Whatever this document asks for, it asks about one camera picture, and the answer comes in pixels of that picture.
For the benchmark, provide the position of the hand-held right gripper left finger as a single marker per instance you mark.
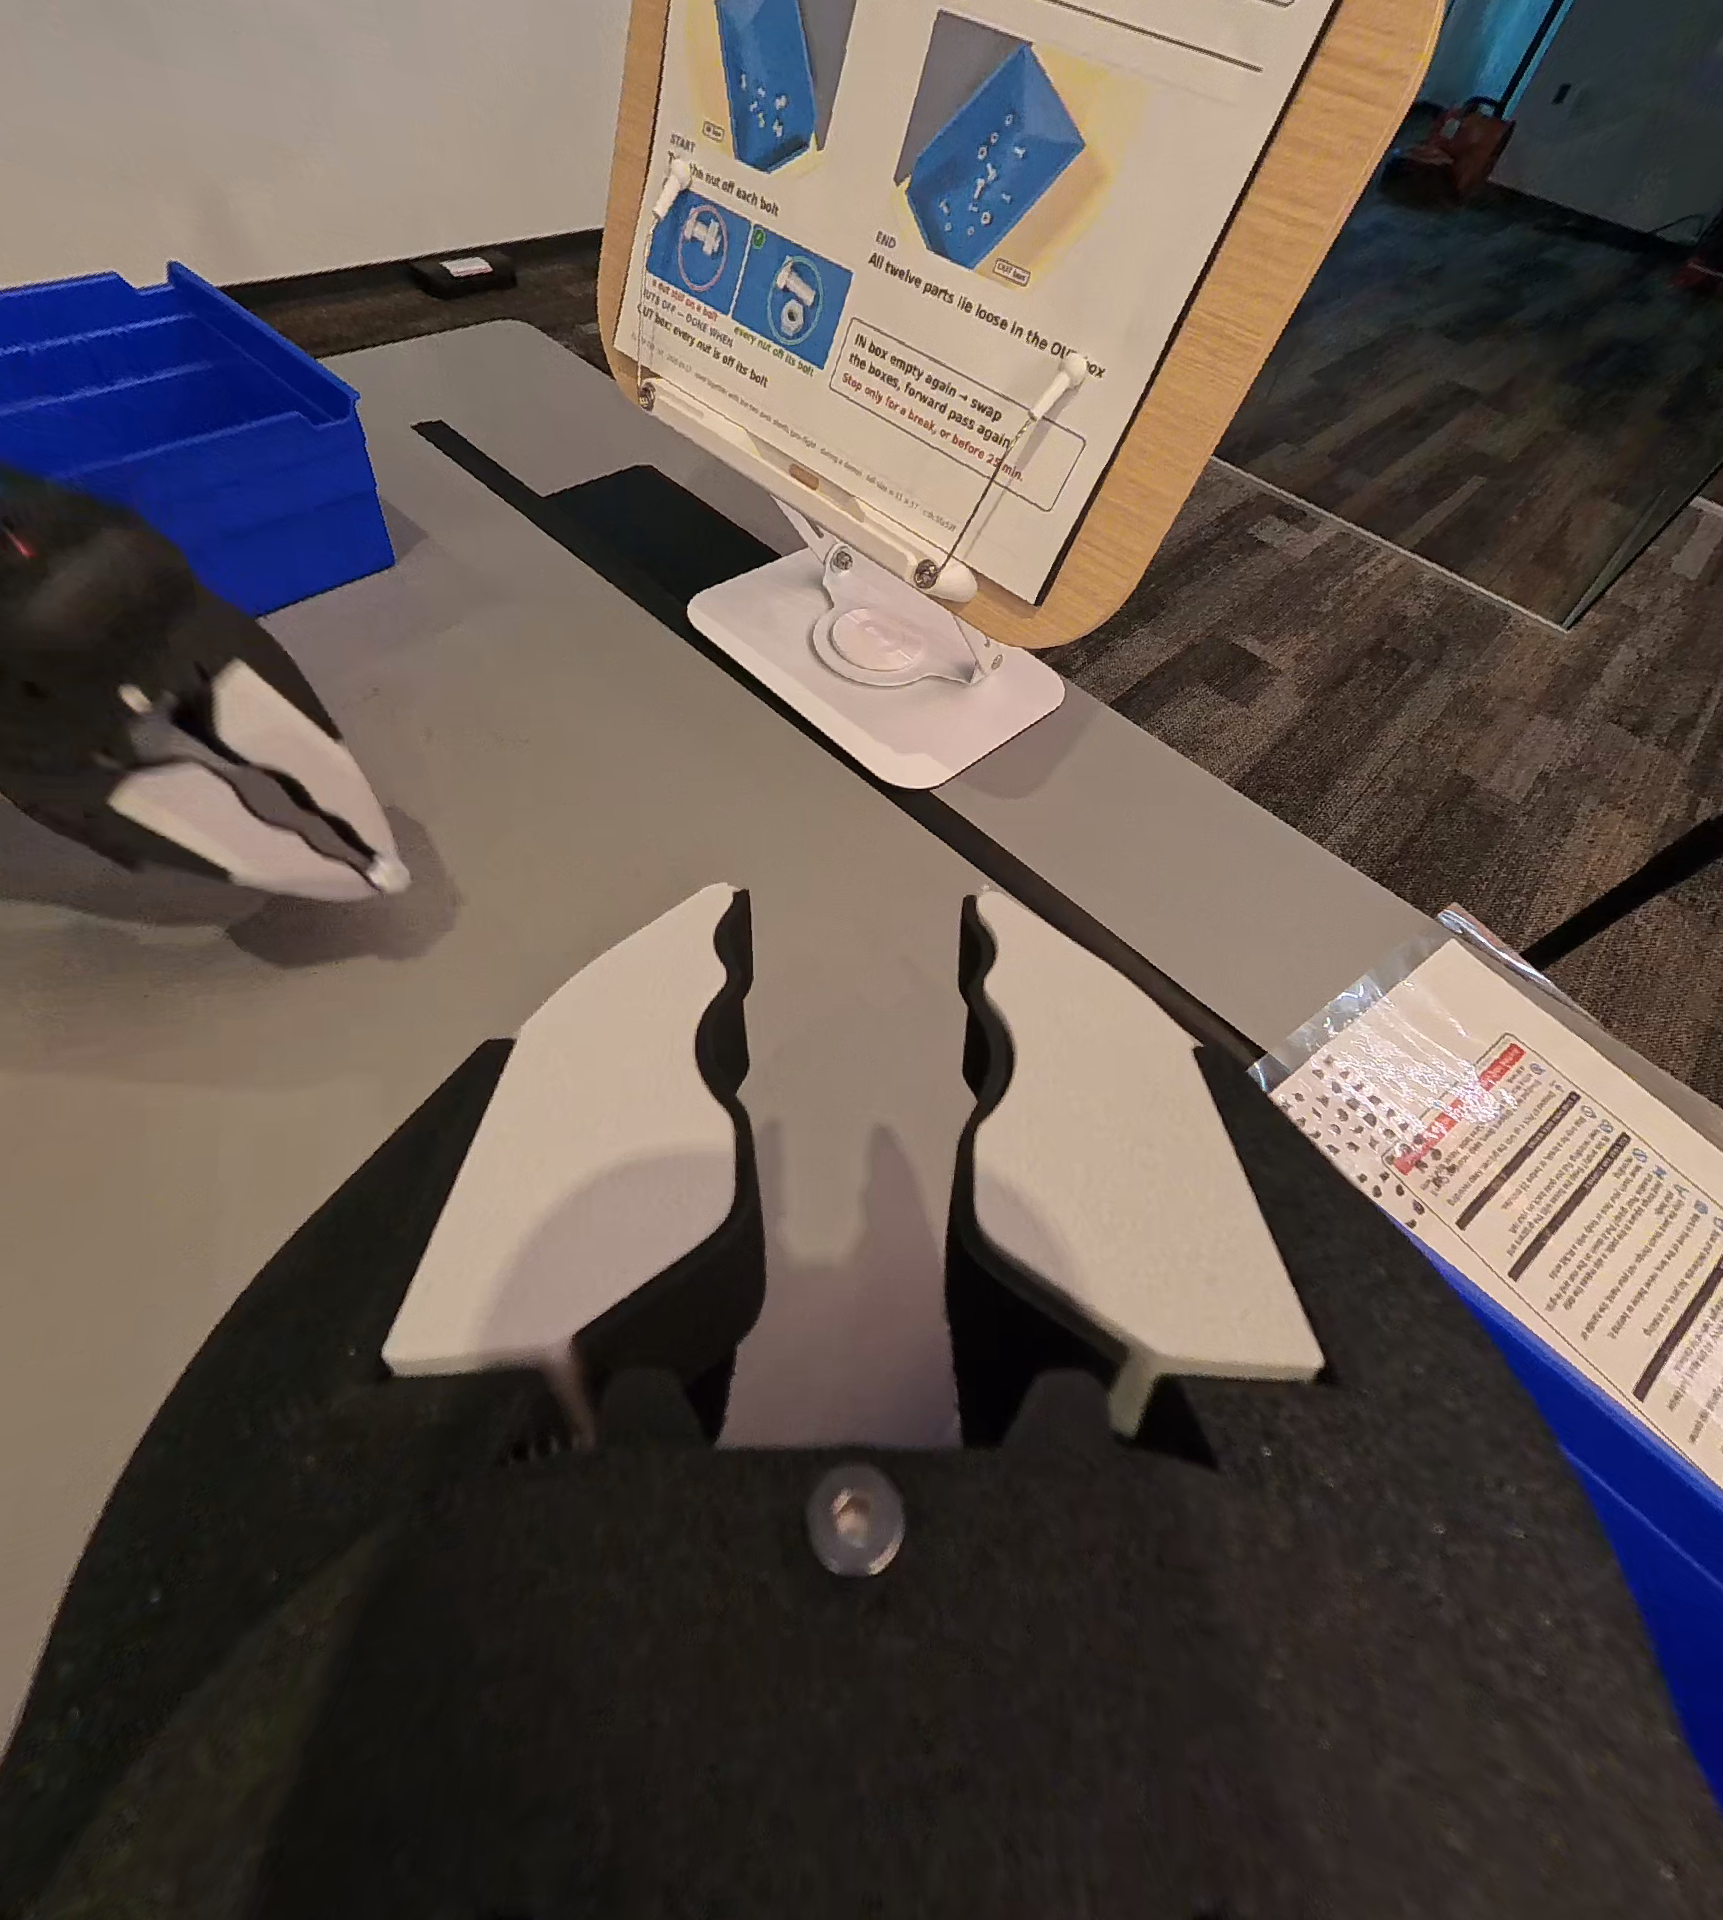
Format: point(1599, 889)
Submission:
point(575, 1182)

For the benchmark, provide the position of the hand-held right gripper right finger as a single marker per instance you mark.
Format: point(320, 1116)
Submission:
point(1128, 1199)

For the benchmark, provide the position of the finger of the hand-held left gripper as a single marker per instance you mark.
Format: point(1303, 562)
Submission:
point(234, 839)
point(287, 738)

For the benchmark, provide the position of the blue plastic bin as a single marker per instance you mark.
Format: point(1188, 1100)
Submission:
point(203, 448)
point(1701, 1620)

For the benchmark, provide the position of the laminated instruction sheet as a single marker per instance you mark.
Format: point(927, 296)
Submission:
point(1582, 1199)

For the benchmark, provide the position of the wood and white document stand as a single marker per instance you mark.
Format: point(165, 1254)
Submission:
point(1256, 376)

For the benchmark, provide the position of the printed instruction poster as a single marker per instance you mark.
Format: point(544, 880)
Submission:
point(953, 223)

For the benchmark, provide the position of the glass office door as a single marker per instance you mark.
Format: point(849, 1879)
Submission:
point(1629, 376)

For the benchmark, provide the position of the dark red bag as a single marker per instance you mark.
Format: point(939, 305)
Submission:
point(1456, 152)

